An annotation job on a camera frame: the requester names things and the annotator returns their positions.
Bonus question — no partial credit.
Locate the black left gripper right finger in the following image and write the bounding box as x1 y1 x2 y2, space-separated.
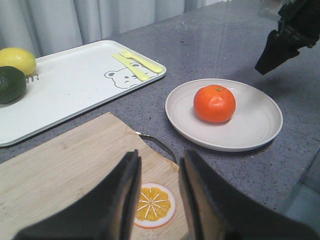
178 150 320 240

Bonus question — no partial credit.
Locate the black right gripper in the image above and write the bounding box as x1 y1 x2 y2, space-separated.
255 0 320 75

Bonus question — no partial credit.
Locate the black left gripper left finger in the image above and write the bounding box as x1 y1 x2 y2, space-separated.
14 149 142 240

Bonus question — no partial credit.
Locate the beige round plate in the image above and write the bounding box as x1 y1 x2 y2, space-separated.
165 78 283 152

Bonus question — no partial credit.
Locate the orange mandarin fruit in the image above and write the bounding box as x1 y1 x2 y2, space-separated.
193 84 236 123

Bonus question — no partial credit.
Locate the white rectangular tray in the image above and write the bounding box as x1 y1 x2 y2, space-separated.
0 39 167 147

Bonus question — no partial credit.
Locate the orange slice toy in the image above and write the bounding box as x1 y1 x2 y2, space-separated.
134 182 176 229

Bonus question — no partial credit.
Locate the wooden cutting board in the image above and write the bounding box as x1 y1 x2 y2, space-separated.
0 112 189 240

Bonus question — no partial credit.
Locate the yellow plastic fork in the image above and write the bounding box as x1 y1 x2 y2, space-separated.
120 48 163 74

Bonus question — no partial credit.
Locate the yellow plastic knife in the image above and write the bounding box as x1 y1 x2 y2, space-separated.
111 53 150 82

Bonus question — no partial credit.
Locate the dark green lime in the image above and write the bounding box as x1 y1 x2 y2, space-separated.
0 66 27 104

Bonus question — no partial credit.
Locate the yellow lemon right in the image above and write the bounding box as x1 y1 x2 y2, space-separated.
0 47 37 76

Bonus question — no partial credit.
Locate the grey curtain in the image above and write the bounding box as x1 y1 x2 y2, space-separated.
0 0 229 59

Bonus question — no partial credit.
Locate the metal cutting board handle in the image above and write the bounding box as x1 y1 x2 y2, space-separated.
135 131 178 164

